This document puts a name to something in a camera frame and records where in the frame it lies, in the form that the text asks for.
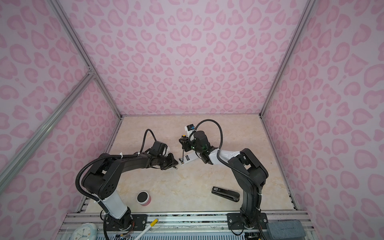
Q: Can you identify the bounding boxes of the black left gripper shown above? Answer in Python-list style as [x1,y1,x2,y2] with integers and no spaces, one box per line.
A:
[157,152,180,170]

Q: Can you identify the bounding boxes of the black yellow handled screwdriver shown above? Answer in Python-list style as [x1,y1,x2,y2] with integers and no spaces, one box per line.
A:
[179,135,187,164]

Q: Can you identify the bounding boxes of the red and white remote control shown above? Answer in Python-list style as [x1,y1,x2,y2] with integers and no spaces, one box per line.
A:
[178,152,200,165]

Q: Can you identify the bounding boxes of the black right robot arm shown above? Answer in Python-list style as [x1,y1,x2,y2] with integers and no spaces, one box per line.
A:
[179,131,269,229]

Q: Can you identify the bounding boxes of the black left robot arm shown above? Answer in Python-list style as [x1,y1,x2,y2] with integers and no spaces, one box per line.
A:
[75,152,178,231]

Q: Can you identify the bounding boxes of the pink black tape roll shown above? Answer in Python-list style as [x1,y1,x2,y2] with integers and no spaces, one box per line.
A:
[137,191,151,206]

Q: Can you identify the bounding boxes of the black stapler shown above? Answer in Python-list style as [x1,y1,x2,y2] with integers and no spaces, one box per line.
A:
[211,187,240,203]

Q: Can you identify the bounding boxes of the yellow capped white marker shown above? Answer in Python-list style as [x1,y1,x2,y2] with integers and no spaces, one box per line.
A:
[134,219,158,240]

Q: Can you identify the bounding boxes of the white analog clock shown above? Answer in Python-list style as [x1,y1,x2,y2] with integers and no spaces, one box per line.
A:
[71,223,98,240]

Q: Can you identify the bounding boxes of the grey cloth pad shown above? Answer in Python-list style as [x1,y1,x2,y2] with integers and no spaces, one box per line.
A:
[267,220,307,240]

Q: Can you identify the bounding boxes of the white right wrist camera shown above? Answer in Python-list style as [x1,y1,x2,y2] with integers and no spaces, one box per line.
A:
[185,124,196,139]

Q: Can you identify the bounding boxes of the black right camera cable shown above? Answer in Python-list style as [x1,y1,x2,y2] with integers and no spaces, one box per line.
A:
[193,119,224,151]

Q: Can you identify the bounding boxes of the black camera cable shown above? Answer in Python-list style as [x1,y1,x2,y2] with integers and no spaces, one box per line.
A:
[139,128,157,154]
[193,119,224,151]

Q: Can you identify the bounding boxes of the black left camera cable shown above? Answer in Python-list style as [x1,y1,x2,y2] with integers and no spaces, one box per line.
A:
[139,128,157,154]

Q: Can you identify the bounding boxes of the aluminium rail base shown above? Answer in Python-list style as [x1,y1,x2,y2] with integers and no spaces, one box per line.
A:
[56,210,318,240]

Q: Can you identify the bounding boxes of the aluminium frame strut left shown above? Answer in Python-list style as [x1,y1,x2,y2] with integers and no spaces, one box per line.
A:
[1,1,123,193]

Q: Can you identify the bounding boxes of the aluminium frame strut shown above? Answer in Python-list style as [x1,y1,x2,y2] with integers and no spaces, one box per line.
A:
[259,0,319,119]
[1,1,123,193]

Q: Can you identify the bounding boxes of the aluminium frame strut right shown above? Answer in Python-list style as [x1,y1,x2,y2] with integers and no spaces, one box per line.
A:
[259,0,319,119]

